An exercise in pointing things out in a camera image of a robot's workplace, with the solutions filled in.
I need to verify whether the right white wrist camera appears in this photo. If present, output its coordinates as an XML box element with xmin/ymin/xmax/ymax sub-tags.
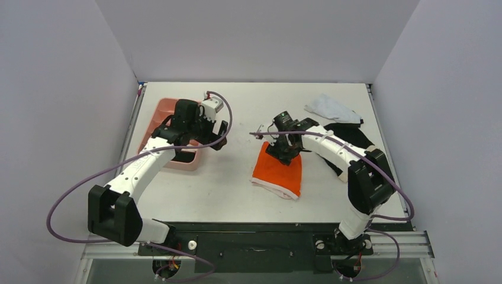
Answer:
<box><xmin>254</xmin><ymin>122</ymin><xmax>274</xmax><ymax>140</ymax></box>

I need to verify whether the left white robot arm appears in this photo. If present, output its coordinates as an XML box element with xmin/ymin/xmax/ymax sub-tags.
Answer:
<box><xmin>88</xmin><ymin>96</ymin><xmax>229</xmax><ymax>254</ymax></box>

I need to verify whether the orange underwear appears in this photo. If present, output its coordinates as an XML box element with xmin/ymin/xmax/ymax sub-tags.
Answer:
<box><xmin>250</xmin><ymin>142</ymin><xmax>303</xmax><ymax>201</ymax></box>

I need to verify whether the aluminium mounting rail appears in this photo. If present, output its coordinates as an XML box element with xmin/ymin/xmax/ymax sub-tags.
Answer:
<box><xmin>81</xmin><ymin>231</ymin><xmax>435</xmax><ymax>260</ymax></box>

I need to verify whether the black rolled underwear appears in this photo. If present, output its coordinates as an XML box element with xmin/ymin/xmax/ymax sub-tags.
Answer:
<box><xmin>172</xmin><ymin>151</ymin><xmax>197</xmax><ymax>164</ymax></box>

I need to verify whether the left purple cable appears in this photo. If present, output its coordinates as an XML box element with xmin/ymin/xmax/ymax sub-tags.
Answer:
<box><xmin>46</xmin><ymin>91</ymin><xmax>234</xmax><ymax>283</ymax></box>

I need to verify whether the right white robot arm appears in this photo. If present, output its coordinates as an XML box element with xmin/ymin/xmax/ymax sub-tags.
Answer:
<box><xmin>266</xmin><ymin>111</ymin><xmax>395</xmax><ymax>254</ymax></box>

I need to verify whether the black underwear beige waistband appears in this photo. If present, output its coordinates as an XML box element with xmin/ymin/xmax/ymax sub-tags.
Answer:
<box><xmin>322</xmin><ymin>122</ymin><xmax>377</xmax><ymax>183</ymax></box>

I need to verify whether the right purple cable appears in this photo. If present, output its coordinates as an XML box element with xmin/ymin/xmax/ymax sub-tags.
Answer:
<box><xmin>249</xmin><ymin>131</ymin><xmax>415</xmax><ymax>283</ymax></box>

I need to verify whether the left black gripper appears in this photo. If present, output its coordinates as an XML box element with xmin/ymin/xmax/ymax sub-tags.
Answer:
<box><xmin>187</xmin><ymin>108</ymin><xmax>227</xmax><ymax>150</ymax></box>

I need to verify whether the purple cable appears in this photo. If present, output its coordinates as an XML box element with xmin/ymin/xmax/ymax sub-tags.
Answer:
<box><xmin>46</xmin><ymin>91</ymin><xmax>234</xmax><ymax>283</ymax></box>
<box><xmin>249</xmin><ymin>131</ymin><xmax>415</xmax><ymax>283</ymax></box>

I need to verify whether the pink divided storage tray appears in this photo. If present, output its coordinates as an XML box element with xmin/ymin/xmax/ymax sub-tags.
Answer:
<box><xmin>136</xmin><ymin>98</ymin><xmax>205</xmax><ymax>172</ymax></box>

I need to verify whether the light blue underwear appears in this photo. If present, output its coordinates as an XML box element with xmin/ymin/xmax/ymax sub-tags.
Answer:
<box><xmin>304</xmin><ymin>93</ymin><xmax>364</xmax><ymax>124</ymax></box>

